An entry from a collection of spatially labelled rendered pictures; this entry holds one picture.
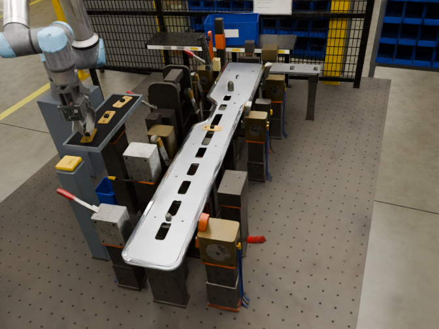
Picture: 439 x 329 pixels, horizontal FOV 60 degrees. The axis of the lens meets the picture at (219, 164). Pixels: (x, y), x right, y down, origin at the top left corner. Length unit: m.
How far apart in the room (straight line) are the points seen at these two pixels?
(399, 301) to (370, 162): 0.79
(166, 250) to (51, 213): 0.84
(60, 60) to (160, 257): 0.63
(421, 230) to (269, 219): 1.32
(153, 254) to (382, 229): 1.77
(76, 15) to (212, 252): 1.05
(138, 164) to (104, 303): 0.50
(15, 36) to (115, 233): 0.66
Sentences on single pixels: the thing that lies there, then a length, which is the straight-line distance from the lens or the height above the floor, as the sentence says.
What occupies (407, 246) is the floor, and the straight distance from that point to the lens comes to 2.60.
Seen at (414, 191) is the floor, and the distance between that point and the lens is 2.97.
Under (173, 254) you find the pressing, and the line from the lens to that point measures 1.15.
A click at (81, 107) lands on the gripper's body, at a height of 1.32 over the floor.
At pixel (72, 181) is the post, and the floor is 1.11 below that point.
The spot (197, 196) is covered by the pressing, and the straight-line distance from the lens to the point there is 1.30.
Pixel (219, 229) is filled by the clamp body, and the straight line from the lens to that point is 1.11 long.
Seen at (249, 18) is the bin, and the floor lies 1.13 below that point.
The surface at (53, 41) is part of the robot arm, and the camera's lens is 1.20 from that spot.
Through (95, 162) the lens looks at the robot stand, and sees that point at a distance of 1.96.
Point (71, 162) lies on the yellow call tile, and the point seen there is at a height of 1.16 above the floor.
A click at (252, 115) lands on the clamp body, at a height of 1.05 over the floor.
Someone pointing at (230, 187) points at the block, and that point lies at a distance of 1.28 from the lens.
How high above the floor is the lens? 1.89
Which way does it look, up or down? 39 degrees down
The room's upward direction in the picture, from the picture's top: 5 degrees counter-clockwise
